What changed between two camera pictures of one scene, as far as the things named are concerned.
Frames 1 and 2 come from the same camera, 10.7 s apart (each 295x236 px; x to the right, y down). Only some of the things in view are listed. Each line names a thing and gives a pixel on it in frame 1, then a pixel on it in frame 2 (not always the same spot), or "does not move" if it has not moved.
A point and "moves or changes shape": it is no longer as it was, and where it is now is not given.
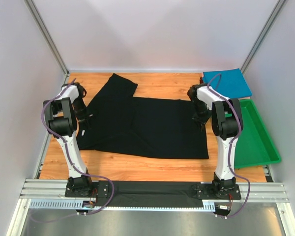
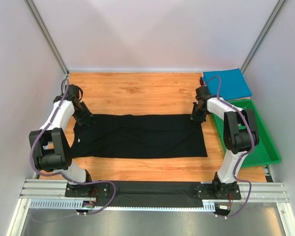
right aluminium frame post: [278, 6] does not move
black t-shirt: [116, 122] moves or changes shape
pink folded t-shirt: [242, 98] does not move
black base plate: [153, 193] does not move
